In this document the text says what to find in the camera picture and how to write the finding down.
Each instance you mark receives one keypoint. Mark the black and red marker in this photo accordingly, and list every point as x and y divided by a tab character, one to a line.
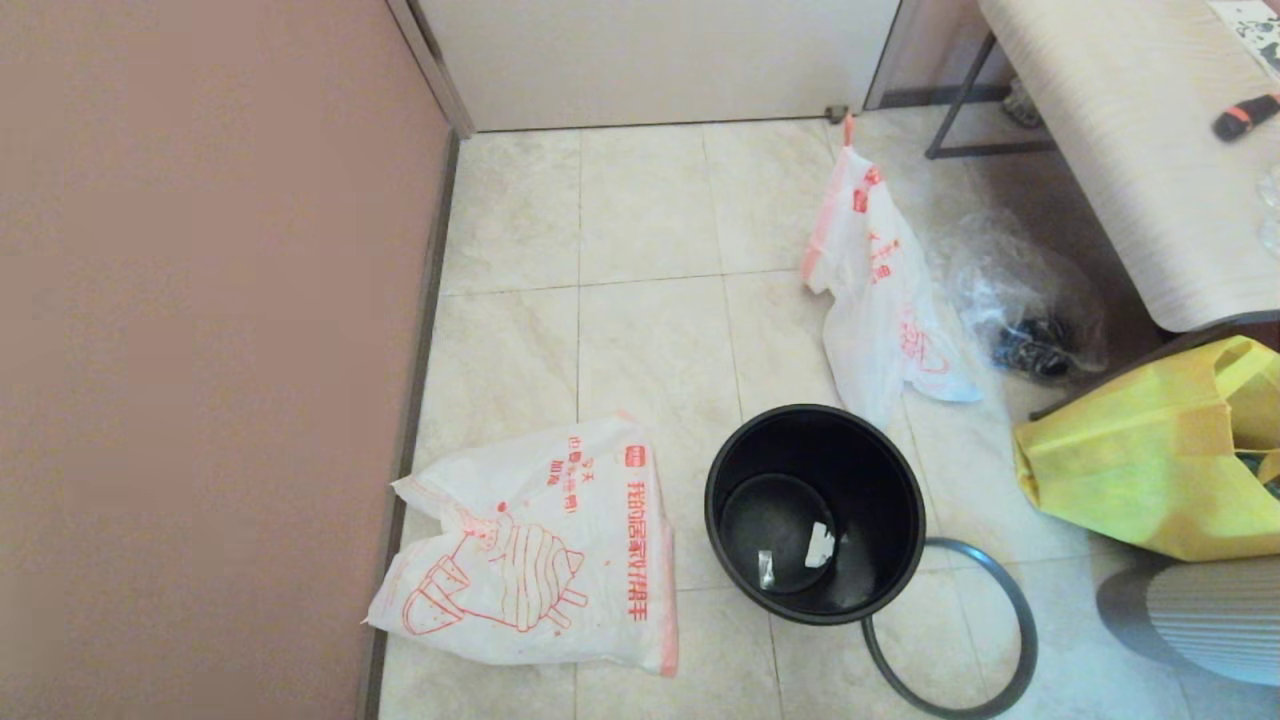
1245	115

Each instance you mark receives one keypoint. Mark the black round trash bin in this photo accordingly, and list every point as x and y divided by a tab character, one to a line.
880	540

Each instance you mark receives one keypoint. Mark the grey ribbed robot base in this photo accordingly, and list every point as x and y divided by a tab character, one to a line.
1210	620

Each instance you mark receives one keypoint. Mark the small metal door stopper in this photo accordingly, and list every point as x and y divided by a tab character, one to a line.
836	113

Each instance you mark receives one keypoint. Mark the black-printed white paper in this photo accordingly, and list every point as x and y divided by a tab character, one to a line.
1255	25

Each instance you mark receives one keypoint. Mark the small silver scrap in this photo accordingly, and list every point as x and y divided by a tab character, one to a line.
766	570

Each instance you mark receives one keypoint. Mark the dark items in clear bag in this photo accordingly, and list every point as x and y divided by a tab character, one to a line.
1040	350

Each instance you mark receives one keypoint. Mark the white paper scrap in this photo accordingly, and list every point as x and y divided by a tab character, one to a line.
820	545

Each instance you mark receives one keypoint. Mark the small white object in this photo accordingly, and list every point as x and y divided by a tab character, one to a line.
1022	100

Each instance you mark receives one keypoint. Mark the yellow non-woven bag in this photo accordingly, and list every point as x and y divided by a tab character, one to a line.
1130	470

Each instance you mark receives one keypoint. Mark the white door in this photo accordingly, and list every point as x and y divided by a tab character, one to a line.
660	60

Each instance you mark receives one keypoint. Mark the grey door frame post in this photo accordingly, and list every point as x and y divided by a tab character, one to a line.
430	60

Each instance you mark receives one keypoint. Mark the clear plastic bag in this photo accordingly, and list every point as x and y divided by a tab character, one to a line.
1020	280

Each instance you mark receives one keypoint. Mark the beige table with metal legs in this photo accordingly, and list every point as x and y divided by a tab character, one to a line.
990	148

